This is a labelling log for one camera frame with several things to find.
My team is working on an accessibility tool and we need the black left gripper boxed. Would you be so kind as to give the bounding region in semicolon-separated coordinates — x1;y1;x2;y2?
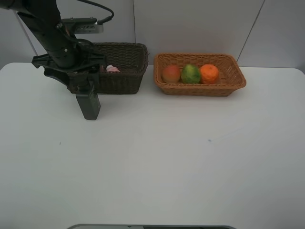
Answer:
31;22;105;89

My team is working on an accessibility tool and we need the pink lotion bottle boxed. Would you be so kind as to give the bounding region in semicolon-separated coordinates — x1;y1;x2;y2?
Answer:
106;65;120;73

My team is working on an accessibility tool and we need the red yellow peach fruit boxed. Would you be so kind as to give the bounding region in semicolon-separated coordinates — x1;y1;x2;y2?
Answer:
162;65;181;83

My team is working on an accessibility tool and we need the green mango fruit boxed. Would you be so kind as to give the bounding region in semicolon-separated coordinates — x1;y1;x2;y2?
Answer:
181;64;201;84

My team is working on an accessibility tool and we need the orange tangerine fruit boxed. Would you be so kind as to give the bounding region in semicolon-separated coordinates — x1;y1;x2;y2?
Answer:
200;64;220;84

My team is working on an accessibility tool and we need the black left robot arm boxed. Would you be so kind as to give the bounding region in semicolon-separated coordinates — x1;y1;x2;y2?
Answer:
0;0;106;90

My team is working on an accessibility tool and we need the dark green rectangular bottle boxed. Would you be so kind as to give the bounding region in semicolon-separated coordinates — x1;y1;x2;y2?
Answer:
76;79;101;120

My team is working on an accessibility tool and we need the dark brown wicker basket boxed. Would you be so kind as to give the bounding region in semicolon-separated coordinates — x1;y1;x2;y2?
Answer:
64;42;150;95

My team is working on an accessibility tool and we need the light brown wicker basket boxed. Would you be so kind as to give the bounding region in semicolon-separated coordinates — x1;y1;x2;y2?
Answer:
153;53;246;97

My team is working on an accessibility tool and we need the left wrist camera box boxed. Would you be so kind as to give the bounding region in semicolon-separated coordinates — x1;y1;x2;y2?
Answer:
62;17;104;34

